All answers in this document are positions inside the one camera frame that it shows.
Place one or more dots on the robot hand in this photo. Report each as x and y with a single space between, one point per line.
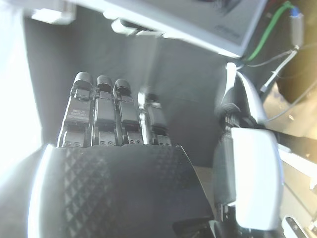
123 193

